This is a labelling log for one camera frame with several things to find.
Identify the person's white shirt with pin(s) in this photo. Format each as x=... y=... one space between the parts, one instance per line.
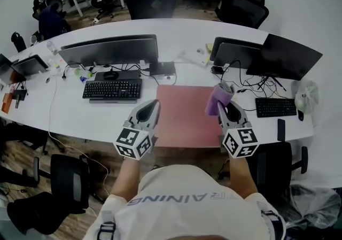
x=184 y=207

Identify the small black box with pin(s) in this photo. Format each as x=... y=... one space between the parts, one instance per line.
x=217 y=70

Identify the dark grey monitor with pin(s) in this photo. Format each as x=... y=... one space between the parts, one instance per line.
x=237 y=55
x=221 y=39

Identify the black flask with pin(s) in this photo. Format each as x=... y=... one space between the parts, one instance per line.
x=18 y=42

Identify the white flat box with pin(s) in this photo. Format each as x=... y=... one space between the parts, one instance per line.
x=193 y=57

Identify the black docking box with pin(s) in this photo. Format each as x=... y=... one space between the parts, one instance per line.
x=162 y=68

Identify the black power plug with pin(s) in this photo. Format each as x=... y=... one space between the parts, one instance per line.
x=64 y=76

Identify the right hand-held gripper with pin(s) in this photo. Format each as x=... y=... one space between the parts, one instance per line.
x=240 y=142

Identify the black full-size keyboard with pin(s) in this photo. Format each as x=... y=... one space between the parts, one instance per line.
x=112 y=89

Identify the dark office chair with jacket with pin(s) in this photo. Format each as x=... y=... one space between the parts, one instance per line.
x=52 y=22

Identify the black rectangular mat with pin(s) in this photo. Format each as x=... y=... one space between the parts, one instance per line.
x=131 y=73

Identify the small black gadget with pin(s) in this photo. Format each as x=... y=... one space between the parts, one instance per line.
x=21 y=94

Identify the black slim keyboard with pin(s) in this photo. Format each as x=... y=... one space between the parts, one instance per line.
x=275 y=107

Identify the small green bottle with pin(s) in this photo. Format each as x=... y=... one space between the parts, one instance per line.
x=81 y=72

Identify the plastic-covered black office chair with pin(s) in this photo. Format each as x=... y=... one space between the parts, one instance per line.
x=278 y=161

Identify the person's left forearm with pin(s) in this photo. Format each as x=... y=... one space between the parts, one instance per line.
x=124 y=180

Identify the black smartphone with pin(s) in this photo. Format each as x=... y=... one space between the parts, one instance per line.
x=281 y=130

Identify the clear plastic bottle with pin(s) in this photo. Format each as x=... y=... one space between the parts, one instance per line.
x=52 y=47

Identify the clear plastic bag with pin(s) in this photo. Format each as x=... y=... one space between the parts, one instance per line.
x=307 y=94

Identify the orange box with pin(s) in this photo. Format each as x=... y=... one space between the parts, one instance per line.
x=6 y=102

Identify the person's right forearm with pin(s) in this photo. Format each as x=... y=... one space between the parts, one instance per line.
x=243 y=177

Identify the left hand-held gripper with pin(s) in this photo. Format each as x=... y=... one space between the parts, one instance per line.
x=129 y=138

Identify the grey laptop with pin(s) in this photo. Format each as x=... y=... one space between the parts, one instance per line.
x=8 y=73
x=29 y=65

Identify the black computer mouse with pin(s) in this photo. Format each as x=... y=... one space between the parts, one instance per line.
x=110 y=74
x=301 y=115

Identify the wide black curved monitor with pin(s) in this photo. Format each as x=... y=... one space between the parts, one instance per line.
x=133 y=36
x=107 y=52

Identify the purple cloth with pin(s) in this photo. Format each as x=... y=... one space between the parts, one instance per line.
x=216 y=100

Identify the pink desk mat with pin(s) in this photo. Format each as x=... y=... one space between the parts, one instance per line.
x=184 y=113

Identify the large black flat monitor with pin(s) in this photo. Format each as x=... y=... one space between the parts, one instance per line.
x=283 y=57

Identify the black bag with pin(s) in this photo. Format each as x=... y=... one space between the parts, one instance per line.
x=40 y=212

